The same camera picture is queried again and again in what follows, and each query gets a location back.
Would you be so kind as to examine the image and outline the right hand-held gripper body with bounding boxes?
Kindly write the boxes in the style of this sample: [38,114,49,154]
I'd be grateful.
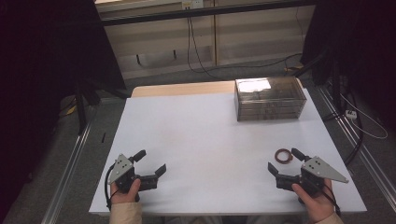
[275,155,350,198]

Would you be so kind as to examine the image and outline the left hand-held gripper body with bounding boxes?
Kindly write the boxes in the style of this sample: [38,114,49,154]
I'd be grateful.
[107,153,160,194]

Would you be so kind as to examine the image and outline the brown braided bracelet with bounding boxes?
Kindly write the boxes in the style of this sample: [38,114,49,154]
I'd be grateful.
[274,147,294,165]

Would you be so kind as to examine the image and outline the smoky transparent drawer box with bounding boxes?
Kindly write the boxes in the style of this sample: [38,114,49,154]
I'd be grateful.
[233,76,308,122]

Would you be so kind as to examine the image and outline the person's left hand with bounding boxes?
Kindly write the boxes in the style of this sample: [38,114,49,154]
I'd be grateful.
[109,177,143,205]

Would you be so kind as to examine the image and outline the person's right hand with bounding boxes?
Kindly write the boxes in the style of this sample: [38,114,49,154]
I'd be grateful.
[291,178,336,223]

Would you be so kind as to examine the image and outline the black stand legs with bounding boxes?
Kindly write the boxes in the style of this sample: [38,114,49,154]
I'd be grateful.
[74,78,132,135]
[291,48,345,123]

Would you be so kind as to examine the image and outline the black curtain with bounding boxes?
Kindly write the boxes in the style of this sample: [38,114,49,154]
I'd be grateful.
[0,0,127,216]
[300,0,396,132]

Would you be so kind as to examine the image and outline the black horizontal bar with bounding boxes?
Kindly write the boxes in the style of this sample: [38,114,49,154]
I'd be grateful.
[100,0,316,27]

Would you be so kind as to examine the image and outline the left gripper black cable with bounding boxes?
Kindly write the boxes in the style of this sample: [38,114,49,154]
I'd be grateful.
[104,163,120,211]

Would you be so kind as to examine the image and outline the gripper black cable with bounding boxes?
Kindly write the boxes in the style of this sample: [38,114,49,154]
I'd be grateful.
[321,183,342,217]
[104,163,120,211]

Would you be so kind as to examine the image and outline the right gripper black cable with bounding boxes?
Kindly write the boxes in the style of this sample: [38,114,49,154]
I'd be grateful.
[321,183,342,217]

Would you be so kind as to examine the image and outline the aluminium floor rail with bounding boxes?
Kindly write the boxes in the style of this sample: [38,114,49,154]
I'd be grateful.
[316,85,396,214]
[40,97,125,224]

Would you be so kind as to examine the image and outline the thick black floor cable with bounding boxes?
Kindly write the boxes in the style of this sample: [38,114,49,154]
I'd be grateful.
[321,78,364,166]

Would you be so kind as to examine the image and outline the white cable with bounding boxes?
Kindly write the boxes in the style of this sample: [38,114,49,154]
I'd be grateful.
[339,92,389,140]

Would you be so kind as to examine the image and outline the black hanging cable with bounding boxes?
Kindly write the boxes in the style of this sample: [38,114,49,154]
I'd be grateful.
[186,17,304,80]

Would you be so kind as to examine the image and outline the white wall socket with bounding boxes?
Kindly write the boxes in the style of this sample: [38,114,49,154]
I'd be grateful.
[181,0,205,10]

